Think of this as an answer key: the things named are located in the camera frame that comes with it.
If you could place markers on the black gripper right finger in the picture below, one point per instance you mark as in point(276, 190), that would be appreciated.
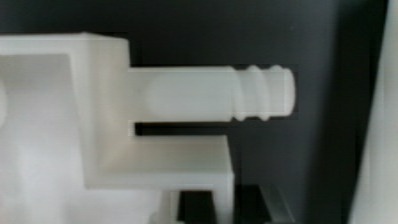
point(260, 205)

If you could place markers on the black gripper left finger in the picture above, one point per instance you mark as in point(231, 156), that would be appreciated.
point(196, 208)

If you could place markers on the white chair seat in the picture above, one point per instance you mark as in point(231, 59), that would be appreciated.
point(87, 174)

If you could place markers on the white obstacle fence wall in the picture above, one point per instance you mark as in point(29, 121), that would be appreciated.
point(375, 201)

